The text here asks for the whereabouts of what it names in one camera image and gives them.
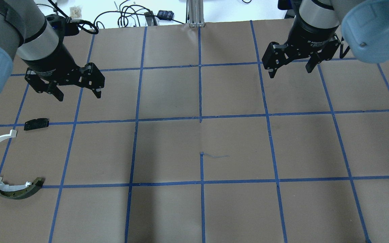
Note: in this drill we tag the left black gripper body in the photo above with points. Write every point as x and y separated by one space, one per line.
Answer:
50 61

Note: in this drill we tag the small bag of parts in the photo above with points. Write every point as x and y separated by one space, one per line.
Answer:
75 12

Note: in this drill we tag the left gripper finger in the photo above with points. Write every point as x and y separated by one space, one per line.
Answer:
56 92
97 92

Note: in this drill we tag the small black flat part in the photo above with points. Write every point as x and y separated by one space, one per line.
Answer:
38 123

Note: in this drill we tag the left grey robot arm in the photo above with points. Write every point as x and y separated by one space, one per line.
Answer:
37 40

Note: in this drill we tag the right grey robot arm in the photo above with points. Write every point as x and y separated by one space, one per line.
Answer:
322 27

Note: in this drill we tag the blue checkered adapter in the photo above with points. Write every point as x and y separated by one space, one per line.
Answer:
165 15

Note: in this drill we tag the dark green curved part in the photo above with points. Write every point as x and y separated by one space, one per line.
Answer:
21 191

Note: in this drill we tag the aluminium frame post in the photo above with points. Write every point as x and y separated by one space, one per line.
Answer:
195 13

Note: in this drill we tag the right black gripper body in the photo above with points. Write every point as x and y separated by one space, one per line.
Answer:
311 37

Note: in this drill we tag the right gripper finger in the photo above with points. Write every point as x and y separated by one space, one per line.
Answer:
312 63
272 72

